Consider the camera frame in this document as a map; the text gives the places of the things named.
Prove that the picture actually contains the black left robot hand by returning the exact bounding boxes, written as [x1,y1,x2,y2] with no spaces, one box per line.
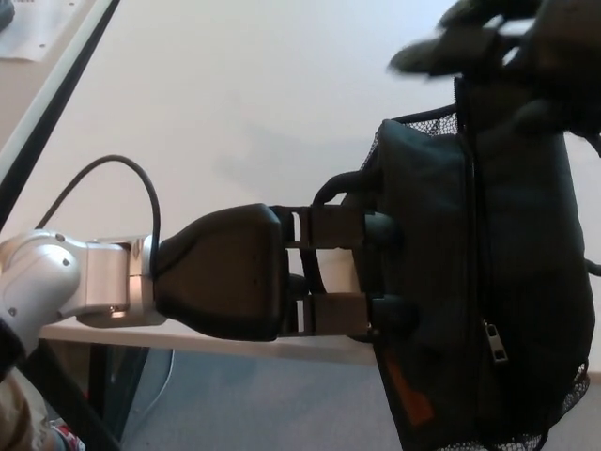
[150,202,420,343]

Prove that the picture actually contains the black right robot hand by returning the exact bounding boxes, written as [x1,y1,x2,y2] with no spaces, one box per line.
[387,0,601,156]

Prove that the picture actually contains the black insulated lunch bag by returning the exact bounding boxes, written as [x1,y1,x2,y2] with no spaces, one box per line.
[312,77,601,451]

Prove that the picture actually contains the red and white item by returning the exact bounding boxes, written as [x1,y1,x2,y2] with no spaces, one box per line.
[46,421,88,451]

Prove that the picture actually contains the brown cloth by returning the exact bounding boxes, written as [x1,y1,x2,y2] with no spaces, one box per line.
[0,365,54,451]

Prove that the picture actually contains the white printed paper sheet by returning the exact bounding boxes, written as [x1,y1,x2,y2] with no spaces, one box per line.
[0,0,98,62]

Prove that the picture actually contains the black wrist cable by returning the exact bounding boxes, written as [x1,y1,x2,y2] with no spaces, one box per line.
[35,155,163,279]

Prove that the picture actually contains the white floor cable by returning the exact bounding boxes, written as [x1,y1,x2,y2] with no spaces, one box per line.
[139,350,177,424]

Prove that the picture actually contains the black table frame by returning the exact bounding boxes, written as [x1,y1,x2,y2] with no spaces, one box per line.
[27,338,152,451]

